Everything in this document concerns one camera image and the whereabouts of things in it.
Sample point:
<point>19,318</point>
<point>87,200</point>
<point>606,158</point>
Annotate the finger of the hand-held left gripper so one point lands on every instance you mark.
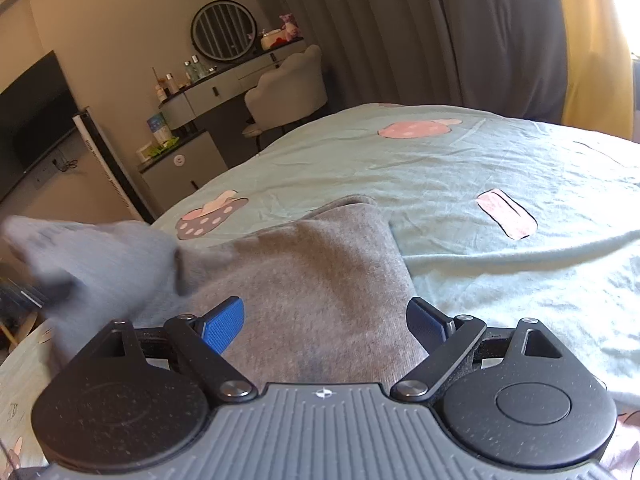
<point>52,294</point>

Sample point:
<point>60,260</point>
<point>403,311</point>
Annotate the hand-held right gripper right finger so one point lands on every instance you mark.
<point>425,324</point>

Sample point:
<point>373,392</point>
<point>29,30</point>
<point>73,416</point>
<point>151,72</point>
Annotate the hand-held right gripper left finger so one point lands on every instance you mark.
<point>222,324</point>

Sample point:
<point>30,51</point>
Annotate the grey pants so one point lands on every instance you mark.
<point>325,300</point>

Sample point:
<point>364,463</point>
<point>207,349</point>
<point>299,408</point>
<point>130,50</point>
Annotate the wooden stool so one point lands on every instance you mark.
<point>17,331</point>

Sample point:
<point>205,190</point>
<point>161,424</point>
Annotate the light green printed bed sheet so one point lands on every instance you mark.
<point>500,260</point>

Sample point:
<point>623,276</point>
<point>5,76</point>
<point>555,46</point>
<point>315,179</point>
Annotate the white tower heater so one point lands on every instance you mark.
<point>112,165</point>

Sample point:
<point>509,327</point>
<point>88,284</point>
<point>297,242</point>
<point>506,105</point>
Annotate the small grey cabinet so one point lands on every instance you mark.
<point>185,170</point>

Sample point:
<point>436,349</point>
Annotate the small white box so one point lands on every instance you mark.
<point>144,152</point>

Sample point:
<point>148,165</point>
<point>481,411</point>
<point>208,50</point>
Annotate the black television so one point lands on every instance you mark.
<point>30,115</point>

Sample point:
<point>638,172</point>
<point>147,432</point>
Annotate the green packet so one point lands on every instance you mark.
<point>166,145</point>

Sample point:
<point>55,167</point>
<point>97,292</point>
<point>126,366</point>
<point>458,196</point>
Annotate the blue and white box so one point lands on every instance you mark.
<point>159,130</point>

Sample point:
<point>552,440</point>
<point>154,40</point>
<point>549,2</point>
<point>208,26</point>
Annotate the grey vanity desk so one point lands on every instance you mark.
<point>215,92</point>

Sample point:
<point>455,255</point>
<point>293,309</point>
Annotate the cream upholstered chair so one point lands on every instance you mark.
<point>287,95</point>

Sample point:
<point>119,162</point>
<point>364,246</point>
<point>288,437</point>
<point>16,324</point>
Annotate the row of cosmetic bottles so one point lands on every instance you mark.
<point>187,76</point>

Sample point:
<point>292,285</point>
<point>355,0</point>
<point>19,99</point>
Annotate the red and white box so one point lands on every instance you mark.
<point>274,40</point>

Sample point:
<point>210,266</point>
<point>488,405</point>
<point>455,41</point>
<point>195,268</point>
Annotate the round black mirror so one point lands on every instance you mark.
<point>225,29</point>

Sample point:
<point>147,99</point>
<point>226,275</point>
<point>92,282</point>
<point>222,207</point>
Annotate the grey curtain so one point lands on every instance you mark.
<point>400,30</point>

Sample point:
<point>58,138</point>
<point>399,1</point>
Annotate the pink plush toy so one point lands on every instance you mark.
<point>290,26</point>

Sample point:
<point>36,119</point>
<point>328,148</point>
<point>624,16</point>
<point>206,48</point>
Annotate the yellow curtain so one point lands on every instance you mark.
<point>595,50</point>

